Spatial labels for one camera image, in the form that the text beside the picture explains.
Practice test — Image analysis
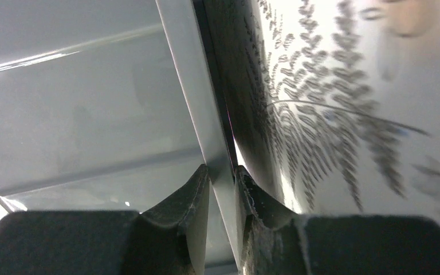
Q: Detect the floral patterned table mat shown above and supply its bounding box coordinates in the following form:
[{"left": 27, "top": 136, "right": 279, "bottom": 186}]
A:
[{"left": 204, "top": 0, "right": 440, "bottom": 225}]

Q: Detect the large grey plastic crate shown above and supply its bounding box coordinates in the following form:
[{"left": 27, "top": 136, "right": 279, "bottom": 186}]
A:
[{"left": 0, "top": 1, "right": 239, "bottom": 274}]

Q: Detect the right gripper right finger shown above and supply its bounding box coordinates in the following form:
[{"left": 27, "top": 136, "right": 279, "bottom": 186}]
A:
[{"left": 235, "top": 166, "right": 440, "bottom": 274}]

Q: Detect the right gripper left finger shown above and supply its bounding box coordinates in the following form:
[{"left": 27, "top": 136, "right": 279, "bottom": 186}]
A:
[{"left": 0, "top": 165, "right": 210, "bottom": 274}]

